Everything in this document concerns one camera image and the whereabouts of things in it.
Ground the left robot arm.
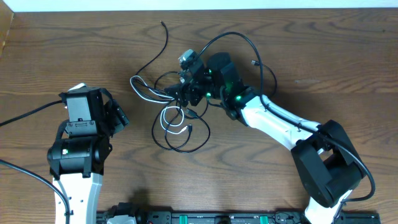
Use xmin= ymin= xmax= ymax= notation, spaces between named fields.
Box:
xmin=47 ymin=83 xmax=129 ymax=223

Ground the white usb cable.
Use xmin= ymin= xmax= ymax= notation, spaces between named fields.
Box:
xmin=129 ymin=75 xmax=189 ymax=135

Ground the black usb cable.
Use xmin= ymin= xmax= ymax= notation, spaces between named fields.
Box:
xmin=151 ymin=60 xmax=278 ymax=154

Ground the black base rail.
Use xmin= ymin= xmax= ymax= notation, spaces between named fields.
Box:
xmin=96 ymin=202 xmax=382 ymax=224

